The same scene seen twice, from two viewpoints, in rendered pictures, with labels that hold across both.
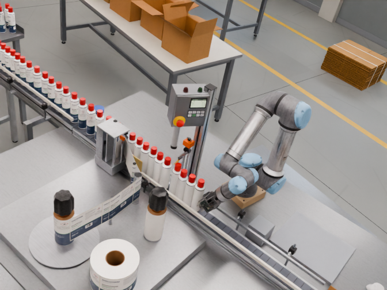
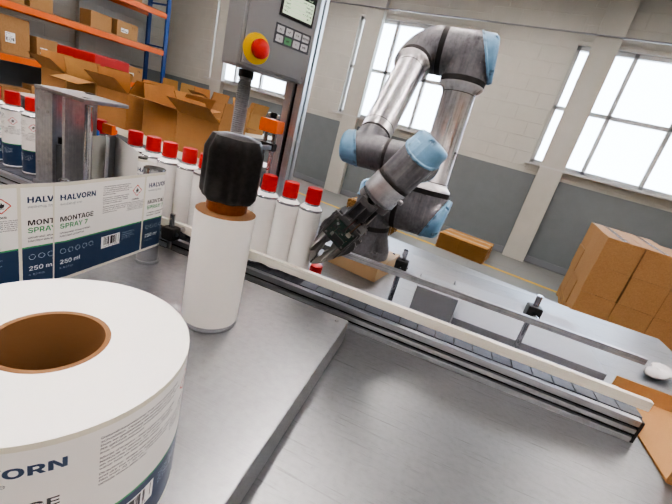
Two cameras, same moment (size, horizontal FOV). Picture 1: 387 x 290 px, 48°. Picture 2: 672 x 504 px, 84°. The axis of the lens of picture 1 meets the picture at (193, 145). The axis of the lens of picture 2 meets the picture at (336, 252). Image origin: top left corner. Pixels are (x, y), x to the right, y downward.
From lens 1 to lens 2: 155 cm
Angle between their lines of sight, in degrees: 25
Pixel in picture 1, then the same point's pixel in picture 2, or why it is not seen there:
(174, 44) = (193, 139)
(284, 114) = (462, 51)
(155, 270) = (240, 408)
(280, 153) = (449, 143)
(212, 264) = (381, 375)
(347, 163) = not seen: hidden behind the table
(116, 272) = (48, 402)
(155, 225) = (225, 263)
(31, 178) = not seen: outside the picture
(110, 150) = (77, 158)
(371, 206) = not seen: hidden behind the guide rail
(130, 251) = (140, 313)
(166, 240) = (252, 326)
